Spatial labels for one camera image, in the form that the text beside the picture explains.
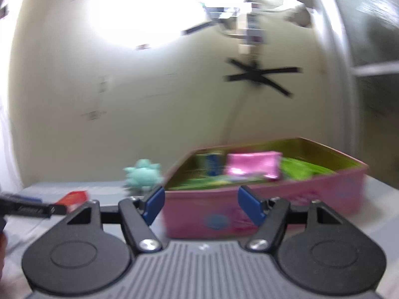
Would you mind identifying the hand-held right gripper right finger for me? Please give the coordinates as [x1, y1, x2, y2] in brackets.
[238, 185, 341, 253]

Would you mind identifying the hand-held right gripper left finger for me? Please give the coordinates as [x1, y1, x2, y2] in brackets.
[66, 185, 166, 253]

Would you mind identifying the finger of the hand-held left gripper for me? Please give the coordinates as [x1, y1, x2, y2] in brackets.
[0, 193, 42, 204]
[0, 203, 67, 220]

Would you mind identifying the pink tin box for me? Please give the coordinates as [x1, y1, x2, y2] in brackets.
[162, 137, 370, 240]

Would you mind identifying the magenta zip pouch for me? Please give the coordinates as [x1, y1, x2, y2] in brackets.
[225, 151, 283, 181]

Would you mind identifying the red cardboard box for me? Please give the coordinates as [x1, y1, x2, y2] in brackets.
[56, 191, 89, 212]

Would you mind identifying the small green and blue box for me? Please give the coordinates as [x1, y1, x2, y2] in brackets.
[196, 152, 226, 176]

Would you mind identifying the green wipes packet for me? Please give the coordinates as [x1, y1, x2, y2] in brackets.
[280, 157, 338, 183]

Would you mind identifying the teal plush toy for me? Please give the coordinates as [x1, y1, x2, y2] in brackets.
[123, 159, 164, 197]

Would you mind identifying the striped bed sheet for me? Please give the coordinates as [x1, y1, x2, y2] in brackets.
[0, 174, 399, 299]

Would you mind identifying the black tape cross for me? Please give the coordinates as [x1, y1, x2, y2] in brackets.
[224, 57, 303, 98]

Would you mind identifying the black tape strip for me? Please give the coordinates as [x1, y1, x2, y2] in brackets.
[182, 20, 219, 36]

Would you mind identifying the white window frame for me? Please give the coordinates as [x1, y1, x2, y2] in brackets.
[308, 0, 399, 190]

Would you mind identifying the white wall-mounted device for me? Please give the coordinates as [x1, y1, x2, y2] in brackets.
[238, 0, 269, 55]

